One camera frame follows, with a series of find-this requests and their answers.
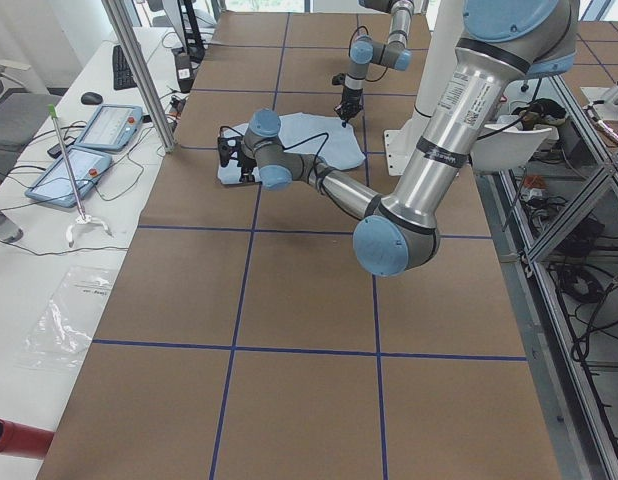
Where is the lower blue teach pendant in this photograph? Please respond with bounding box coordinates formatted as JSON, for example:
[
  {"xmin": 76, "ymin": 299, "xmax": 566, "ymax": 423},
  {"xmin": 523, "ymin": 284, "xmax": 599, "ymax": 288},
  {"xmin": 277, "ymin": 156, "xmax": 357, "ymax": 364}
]
[{"xmin": 25, "ymin": 147, "xmax": 112, "ymax": 208}]

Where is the black keyboard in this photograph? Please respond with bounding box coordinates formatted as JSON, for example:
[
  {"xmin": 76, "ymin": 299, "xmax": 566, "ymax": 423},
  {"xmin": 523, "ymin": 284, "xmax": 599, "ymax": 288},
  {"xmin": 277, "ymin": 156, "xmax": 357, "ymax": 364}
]
[{"xmin": 112, "ymin": 44, "xmax": 136, "ymax": 91}]

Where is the blue teach pendant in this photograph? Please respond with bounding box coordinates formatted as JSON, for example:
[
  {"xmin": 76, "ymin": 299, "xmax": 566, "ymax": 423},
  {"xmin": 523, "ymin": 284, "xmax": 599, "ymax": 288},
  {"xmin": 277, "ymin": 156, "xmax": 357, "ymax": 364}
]
[
  {"xmin": 74, "ymin": 104, "xmax": 143, "ymax": 152},
  {"xmin": 25, "ymin": 147, "xmax": 112, "ymax": 208}
]

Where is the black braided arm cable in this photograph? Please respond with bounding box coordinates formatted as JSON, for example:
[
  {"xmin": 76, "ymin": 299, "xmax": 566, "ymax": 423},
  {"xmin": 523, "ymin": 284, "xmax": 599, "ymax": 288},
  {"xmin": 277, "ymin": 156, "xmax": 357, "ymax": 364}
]
[{"xmin": 219, "ymin": 124, "xmax": 335, "ymax": 174}]

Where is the light blue button-up shirt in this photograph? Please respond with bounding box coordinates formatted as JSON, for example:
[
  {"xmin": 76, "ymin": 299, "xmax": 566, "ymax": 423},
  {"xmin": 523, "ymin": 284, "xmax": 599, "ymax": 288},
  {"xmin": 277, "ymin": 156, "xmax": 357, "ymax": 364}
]
[{"xmin": 217, "ymin": 112, "xmax": 365, "ymax": 185}]

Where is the clear plastic bag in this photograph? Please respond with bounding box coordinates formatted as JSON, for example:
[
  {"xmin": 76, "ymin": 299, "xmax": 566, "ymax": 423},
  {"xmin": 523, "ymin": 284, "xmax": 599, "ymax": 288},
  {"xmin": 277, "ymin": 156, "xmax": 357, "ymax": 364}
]
[{"xmin": 16, "ymin": 266, "xmax": 118, "ymax": 372}]

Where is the white plastic chair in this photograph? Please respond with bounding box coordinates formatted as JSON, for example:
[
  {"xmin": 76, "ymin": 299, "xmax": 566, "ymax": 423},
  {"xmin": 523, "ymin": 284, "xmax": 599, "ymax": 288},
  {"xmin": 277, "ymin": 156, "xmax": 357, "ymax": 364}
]
[{"xmin": 470, "ymin": 126, "xmax": 559, "ymax": 173}]

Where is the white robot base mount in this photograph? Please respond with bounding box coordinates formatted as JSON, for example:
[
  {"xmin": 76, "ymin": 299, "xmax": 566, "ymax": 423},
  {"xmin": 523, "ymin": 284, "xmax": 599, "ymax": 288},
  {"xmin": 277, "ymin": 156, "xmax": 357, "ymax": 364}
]
[{"xmin": 382, "ymin": 44, "xmax": 450, "ymax": 179}]

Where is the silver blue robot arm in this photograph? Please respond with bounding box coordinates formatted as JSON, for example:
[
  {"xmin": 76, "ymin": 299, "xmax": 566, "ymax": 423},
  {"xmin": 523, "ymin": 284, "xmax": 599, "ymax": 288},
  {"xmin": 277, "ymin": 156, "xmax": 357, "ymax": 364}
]
[
  {"xmin": 238, "ymin": 1, "xmax": 579, "ymax": 277},
  {"xmin": 332, "ymin": 0, "xmax": 427, "ymax": 127}
]

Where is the upper blue teach pendant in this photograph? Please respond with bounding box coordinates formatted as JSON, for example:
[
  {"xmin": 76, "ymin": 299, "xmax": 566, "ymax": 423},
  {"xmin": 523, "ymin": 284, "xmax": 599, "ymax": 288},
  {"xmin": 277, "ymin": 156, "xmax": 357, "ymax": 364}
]
[{"xmin": 74, "ymin": 104, "xmax": 143, "ymax": 152}]

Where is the aluminium frame post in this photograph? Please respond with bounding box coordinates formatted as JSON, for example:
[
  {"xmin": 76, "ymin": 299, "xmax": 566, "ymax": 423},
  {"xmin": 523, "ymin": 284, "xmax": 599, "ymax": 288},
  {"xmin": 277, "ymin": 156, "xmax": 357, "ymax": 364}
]
[{"xmin": 101, "ymin": 0, "xmax": 176, "ymax": 153}]

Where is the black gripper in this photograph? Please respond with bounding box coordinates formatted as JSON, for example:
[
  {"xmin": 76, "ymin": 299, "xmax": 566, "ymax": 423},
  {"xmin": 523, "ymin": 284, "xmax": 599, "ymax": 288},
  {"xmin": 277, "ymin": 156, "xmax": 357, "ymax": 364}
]
[
  {"xmin": 334, "ymin": 87, "xmax": 363, "ymax": 125},
  {"xmin": 237, "ymin": 146, "xmax": 257, "ymax": 183}
]

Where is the black computer mouse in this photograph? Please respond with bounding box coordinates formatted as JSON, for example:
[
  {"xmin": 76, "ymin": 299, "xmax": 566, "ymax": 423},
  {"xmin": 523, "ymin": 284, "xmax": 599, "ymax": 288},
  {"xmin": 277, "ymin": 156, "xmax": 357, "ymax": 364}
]
[{"xmin": 80, "ymin": 91, "xmax": 103, "ymax": 106}]

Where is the red cylinder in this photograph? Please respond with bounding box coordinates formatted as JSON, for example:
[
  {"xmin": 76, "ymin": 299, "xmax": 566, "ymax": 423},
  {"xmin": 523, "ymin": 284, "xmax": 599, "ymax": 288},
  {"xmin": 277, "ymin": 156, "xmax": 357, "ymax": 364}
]
[{"xmin": 0, "ymin": 419, "xmax": 55, "ymax": 460}]

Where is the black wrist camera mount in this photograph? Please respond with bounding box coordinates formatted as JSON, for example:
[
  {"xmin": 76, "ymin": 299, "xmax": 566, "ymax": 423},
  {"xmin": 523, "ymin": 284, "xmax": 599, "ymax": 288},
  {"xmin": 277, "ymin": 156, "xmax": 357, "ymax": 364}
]
[
  {"xmin": 217, "ymin": 125, "xmax": 243, "ymax": 168},
  {"xmin": 331, "ymin": 73, "xmax": 346, "ymax": 86}
]

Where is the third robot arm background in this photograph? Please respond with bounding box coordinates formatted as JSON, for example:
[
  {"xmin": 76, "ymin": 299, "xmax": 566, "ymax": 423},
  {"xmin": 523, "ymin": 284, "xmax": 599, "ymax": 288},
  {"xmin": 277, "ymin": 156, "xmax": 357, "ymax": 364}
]
[{"xmin": 581, "ymin": 80, "xmax": 618, "ymax": 121}]

